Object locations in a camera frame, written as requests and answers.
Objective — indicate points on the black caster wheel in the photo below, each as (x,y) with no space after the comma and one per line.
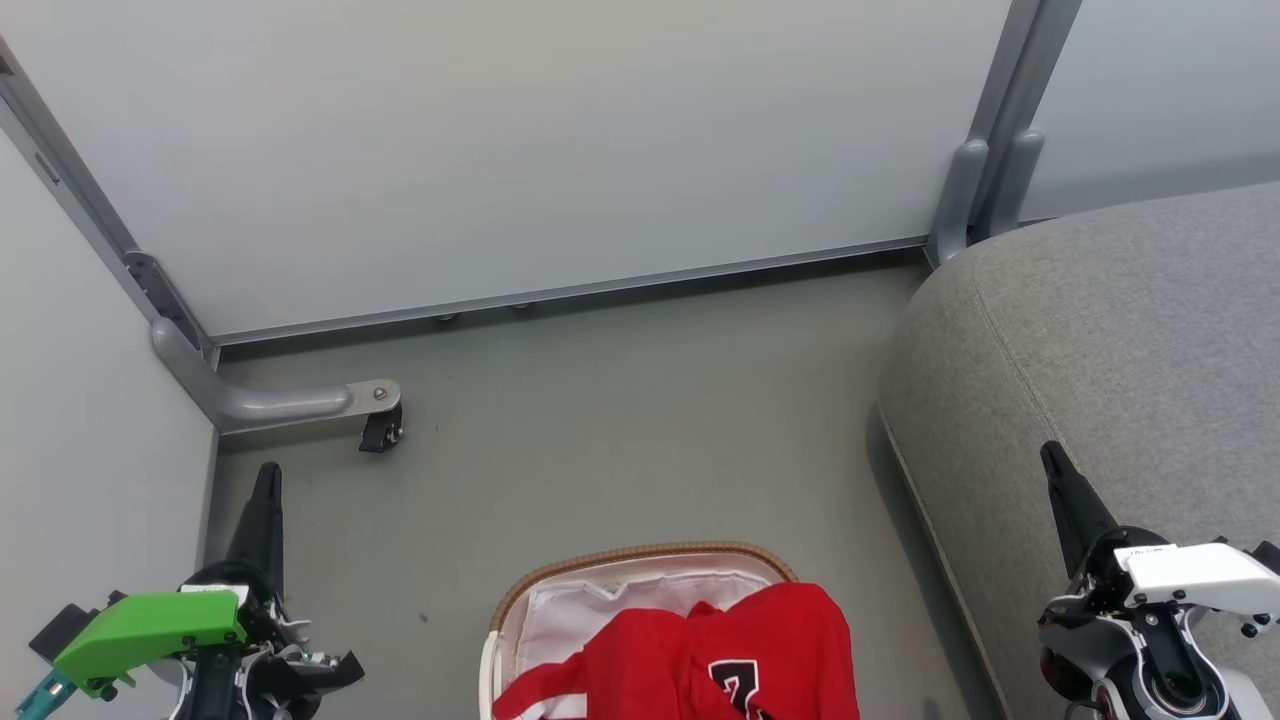
(380,432)

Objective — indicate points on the grey fabric sofa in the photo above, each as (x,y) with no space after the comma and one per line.
(1120,340)

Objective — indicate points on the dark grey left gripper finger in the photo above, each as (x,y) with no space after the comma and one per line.
(262,530)

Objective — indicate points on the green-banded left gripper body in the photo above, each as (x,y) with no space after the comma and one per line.
(150,630)

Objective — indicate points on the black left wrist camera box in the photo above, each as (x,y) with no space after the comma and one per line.
(62,628)

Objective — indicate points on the grey partition corner post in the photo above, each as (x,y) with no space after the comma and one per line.
(90,205)

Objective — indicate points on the red numbered basketball jersey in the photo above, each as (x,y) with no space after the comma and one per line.
(780,650)

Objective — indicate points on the wicker laundry basket white liner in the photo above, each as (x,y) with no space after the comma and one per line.
(600,600)

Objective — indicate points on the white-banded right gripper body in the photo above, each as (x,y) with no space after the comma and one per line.
(1200,575)

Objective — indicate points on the grey rounded partition foot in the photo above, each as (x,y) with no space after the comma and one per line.
(958,200)
(1015,185)

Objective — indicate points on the grey partition bottom rail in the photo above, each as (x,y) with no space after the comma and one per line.
(600,290)

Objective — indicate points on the grey partition foot with plate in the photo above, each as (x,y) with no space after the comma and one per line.
(260,403)

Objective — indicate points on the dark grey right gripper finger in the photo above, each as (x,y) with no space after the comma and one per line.
(1078,510)

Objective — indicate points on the grey partition upright post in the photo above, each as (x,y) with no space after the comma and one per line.
(1020,70)

